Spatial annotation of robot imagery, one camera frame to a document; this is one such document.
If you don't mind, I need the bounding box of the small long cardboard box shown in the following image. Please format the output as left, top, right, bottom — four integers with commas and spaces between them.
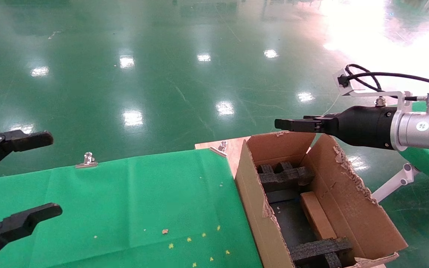
299, 191, 338, 240

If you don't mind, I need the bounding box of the white jointed bar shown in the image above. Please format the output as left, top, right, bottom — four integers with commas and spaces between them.
371, 163, 420, 203

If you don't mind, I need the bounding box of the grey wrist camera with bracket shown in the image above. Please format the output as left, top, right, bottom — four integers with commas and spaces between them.
333, 68, 413, 110

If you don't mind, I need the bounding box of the black foam insert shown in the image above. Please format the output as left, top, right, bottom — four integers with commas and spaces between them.
257, 161, 315, 193
289, 237, 353, 268

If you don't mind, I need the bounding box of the large open cardboard carton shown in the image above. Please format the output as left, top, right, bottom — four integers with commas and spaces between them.
234, 130, 409, 268

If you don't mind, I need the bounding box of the green tablecloth with crumbs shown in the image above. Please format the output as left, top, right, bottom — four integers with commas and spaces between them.
0, 148, 264, 268

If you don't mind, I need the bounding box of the metal binder clip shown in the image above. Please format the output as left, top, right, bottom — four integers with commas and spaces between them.
210, 141, 229, 157
75, 152, 99, 169

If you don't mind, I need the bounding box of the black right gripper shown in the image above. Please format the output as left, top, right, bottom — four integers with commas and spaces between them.
274, 106, 397, 150

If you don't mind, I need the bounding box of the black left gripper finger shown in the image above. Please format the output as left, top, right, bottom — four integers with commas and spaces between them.
0, 203, 63, 264
0, 130, 54, 179

